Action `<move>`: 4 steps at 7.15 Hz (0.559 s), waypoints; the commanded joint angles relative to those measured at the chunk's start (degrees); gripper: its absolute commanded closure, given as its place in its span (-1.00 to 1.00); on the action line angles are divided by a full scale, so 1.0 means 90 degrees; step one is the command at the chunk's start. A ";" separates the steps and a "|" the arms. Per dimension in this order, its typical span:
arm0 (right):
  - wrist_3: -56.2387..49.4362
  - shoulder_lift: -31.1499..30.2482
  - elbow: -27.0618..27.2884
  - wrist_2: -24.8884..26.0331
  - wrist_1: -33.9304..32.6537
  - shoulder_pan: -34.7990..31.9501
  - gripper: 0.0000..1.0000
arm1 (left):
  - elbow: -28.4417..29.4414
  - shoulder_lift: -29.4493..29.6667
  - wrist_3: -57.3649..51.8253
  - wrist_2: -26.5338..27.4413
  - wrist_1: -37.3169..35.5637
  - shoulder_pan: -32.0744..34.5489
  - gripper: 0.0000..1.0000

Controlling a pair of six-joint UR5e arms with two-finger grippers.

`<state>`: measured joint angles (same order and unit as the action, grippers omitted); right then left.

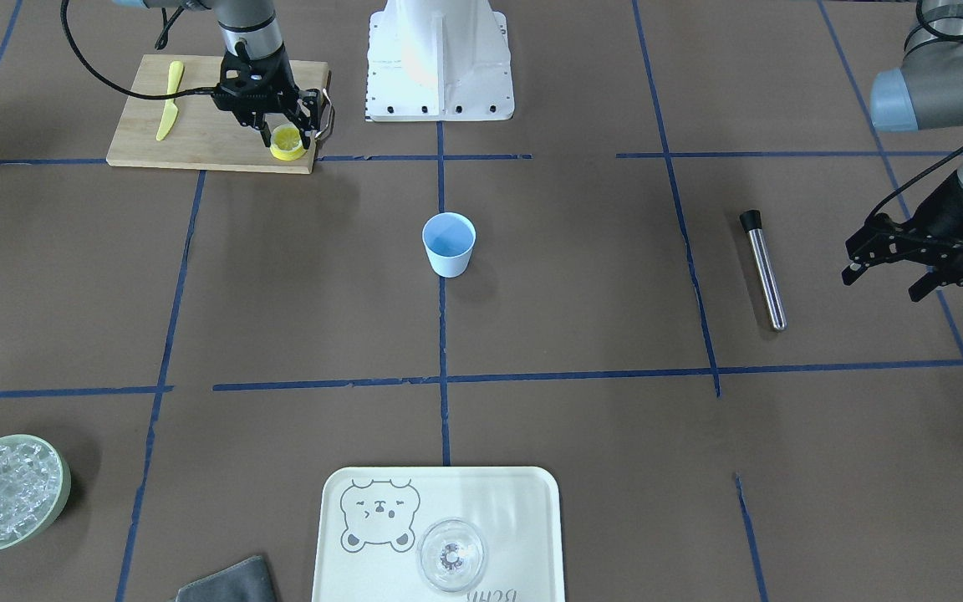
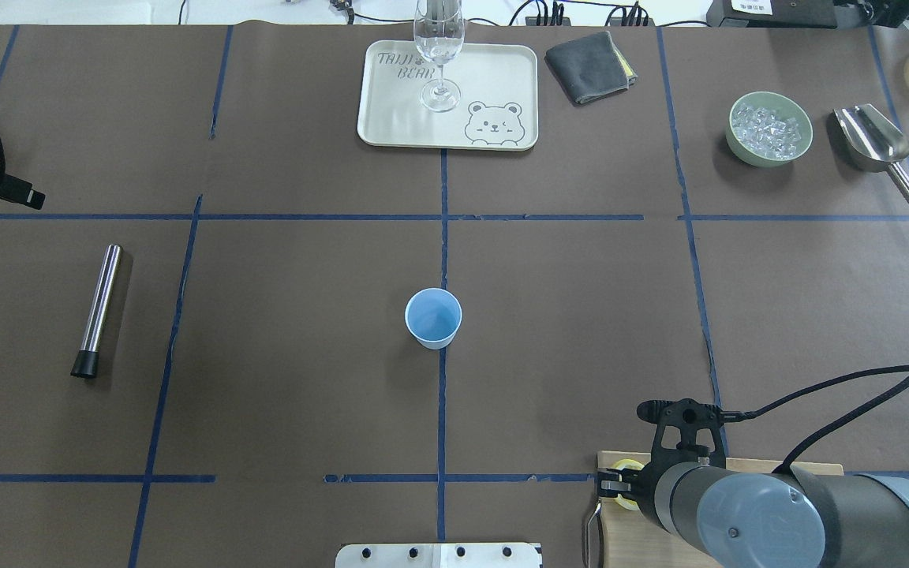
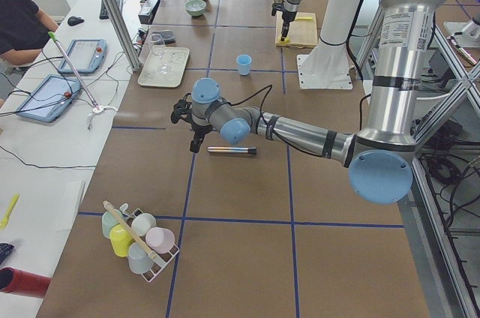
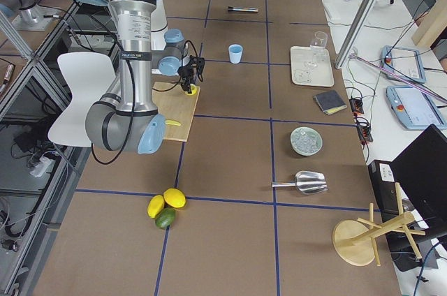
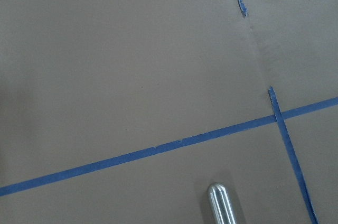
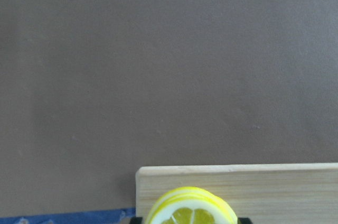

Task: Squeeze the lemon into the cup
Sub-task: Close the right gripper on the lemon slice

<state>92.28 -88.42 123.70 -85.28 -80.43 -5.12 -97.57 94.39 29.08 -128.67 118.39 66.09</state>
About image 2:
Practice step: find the yellow lemon half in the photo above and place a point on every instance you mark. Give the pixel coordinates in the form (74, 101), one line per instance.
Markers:
(626, 465)

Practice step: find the bamboo cutting board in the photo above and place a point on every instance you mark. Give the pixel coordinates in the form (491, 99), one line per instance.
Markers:
(628, 540)

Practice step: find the cream bear serving tray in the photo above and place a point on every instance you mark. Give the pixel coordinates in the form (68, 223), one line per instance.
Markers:
(489, 100)

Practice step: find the light blue plastic cup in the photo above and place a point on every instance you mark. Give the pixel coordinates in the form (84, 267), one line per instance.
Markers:
(433, 317)

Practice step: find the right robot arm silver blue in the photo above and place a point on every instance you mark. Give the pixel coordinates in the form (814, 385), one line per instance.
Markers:
(789, 517)

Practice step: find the green bowl of ice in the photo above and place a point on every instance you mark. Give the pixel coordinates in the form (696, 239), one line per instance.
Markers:
(768, 129)

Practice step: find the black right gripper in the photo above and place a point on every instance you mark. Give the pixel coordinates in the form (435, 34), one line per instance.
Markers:
(645, 493)

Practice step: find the grey folded cloth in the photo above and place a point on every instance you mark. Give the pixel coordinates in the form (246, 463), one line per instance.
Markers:
(591, 68)

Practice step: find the clear wine glass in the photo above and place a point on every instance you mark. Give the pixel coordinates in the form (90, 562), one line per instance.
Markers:
(439, 29)

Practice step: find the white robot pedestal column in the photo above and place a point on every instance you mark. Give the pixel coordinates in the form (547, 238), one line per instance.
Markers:
(472, 554)

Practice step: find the steel muddler black tip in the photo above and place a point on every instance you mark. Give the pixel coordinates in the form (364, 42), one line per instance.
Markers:
(86, 363)

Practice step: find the steel ice scoop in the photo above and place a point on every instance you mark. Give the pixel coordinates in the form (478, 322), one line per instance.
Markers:
(874, 143)

